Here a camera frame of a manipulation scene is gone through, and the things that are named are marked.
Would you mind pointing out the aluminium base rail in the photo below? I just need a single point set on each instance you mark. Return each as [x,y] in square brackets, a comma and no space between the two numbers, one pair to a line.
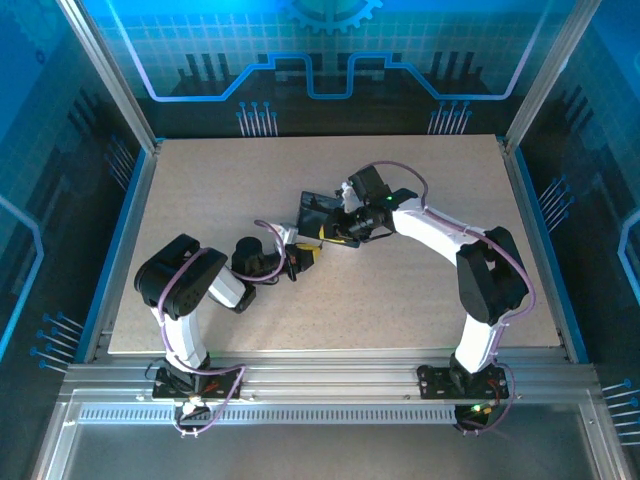
[325,375]

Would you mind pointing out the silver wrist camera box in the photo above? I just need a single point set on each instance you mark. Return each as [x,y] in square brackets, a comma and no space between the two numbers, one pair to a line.
[348,196]
[291,234]

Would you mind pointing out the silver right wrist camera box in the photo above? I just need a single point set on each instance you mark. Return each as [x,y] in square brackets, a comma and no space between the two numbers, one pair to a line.
[348,196]

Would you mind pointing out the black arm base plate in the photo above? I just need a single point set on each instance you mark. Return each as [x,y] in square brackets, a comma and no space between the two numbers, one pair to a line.
[162,389]
[432,385]

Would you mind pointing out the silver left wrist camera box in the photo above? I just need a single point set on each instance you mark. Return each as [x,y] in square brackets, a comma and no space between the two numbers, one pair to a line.
[291,234]

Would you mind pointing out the aluminium frame post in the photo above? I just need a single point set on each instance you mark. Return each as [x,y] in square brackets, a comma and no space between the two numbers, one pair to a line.
[107,65]
[552,65]

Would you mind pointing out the grey metal lower panel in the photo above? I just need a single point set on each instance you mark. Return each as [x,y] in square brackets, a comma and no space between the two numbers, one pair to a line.
[325,455]

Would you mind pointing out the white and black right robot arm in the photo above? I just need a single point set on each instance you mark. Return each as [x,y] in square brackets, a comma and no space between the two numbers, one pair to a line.
[430,230]

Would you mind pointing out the blue edge strip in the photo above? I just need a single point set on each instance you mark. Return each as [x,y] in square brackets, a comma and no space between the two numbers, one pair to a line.
[111,250]
[551,250]

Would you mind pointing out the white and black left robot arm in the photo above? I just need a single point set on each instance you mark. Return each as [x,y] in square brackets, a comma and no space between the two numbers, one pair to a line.
[185,340]

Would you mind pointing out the starry night print square pad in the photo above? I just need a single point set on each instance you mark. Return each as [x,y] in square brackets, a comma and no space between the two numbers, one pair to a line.
[315,212]

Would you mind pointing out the aluminium side rail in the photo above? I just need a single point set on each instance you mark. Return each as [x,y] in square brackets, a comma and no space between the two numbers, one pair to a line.
[540,250]
[124,250]

